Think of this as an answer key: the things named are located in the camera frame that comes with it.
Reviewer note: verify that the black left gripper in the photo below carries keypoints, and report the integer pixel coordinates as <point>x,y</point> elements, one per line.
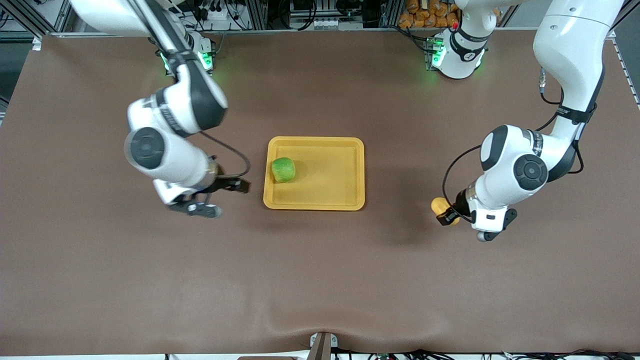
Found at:
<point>457,208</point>

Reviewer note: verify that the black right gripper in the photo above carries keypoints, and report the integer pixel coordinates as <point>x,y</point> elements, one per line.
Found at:
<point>226,184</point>

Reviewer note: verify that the yellow potato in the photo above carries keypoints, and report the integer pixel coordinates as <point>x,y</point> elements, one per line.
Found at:
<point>440,204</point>

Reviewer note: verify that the green apple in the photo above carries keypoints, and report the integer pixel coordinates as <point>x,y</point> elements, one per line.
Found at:
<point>283,170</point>

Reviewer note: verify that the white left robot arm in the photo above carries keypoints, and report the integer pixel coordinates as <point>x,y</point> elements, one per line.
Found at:
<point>570,50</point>

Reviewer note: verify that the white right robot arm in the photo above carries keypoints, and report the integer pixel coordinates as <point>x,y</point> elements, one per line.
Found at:
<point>165,155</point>

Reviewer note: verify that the yellow plastic tray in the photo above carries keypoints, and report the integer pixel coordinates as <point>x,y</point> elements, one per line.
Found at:
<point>330,175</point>

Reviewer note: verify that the brown table mat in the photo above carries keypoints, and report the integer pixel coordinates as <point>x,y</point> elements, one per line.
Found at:
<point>320,275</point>

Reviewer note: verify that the white power strip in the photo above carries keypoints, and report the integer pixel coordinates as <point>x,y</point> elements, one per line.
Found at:
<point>210,14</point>

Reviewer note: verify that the grey vented electronics box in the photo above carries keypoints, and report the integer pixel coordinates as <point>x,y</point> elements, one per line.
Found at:
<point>327,22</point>

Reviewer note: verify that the bag of orange items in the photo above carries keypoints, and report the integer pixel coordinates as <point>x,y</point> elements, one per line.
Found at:
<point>425,15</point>

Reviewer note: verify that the silver table edge rail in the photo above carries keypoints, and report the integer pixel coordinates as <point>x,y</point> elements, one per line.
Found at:
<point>300,31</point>

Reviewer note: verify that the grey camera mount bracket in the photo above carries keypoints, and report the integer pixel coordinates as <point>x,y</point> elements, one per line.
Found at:
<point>322,345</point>

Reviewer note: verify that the aluminium frame post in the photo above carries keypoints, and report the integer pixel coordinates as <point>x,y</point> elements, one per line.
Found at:
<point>30,15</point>

